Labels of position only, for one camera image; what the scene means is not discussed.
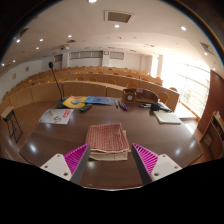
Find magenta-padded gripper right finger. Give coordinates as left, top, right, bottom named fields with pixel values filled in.
left=131, top=142, right=183, bottom=186

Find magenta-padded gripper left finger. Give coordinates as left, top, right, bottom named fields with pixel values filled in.
left=39, top=142, right=92, bottom=186

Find red white checked towel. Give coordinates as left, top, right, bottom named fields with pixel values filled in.
left=85, top=122, right=132, bottom=162

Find white closed notebook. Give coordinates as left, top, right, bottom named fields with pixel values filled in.
left=152, top=110, right=183, bottom=126

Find white printed poster sheet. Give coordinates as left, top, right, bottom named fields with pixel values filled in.
left=38, top=108, right=75, bottom=126

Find wooden shelf unit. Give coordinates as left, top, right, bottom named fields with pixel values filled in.
left=199, top=110, right=224, bottom=160

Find black handheld microphone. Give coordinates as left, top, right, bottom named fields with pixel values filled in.
left=150, top=102, right=173, bottom=113

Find black remote control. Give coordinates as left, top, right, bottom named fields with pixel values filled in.
left=78, top=103, right=94, bottom=113

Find yellow booklet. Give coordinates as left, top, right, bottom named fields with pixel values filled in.
left=62, top=95, right=89, bottom=110

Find small wooden side desk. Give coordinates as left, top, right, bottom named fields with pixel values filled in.
left=0, top=106, right=25, bottom=145

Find wooden desk organizer with clock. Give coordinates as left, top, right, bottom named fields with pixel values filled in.
left=121, top=87, right=161, bottom=105

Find blue booklet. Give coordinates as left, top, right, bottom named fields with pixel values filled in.
left=83, top=95, right=116, bottom=107

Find wooden lecture hall seat rows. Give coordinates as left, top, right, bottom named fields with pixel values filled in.
left=0, top=65, right=181, bottom=113

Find black gooseneck table microphone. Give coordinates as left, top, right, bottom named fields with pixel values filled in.
left=48, top=61, right=70, bottom=110

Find recessed ceiling lights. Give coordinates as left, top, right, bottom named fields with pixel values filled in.
left=0, top=0, right=209, bottom=68

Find rectangular ceiling air vent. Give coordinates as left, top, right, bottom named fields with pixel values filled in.
left=103, top=9, right=136, bottom=25

